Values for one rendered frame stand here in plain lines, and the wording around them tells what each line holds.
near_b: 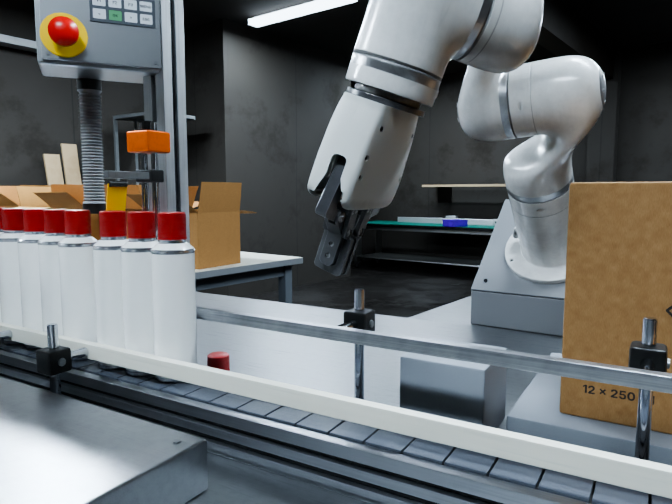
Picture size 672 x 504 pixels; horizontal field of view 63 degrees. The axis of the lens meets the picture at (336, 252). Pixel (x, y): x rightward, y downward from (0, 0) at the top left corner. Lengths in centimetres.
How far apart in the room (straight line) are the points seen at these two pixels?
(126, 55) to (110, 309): 37
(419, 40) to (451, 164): 784
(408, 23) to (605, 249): 34
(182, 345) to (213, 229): 181
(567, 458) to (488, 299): 75
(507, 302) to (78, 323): 80
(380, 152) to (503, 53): 14
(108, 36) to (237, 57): 515
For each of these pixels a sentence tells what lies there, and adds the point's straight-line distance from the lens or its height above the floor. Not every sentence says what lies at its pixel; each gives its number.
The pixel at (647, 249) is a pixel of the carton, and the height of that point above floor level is 105.
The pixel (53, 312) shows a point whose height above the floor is 94.
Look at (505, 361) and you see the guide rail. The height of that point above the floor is 95.
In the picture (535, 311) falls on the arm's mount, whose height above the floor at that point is 87.
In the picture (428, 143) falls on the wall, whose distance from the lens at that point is 852.
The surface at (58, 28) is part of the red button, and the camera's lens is 88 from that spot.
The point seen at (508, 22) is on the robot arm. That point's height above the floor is 125.
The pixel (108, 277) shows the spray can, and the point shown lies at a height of 100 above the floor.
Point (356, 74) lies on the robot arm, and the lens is 51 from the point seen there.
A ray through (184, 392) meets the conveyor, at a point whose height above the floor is 88.
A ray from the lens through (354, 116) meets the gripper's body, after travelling 49.
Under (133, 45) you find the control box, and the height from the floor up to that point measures 132.
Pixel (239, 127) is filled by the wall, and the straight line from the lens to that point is 592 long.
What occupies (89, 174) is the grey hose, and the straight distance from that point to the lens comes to 97.
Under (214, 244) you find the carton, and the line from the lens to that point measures 250.
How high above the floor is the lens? 111
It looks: 6 degrees down
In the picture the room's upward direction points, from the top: straight up
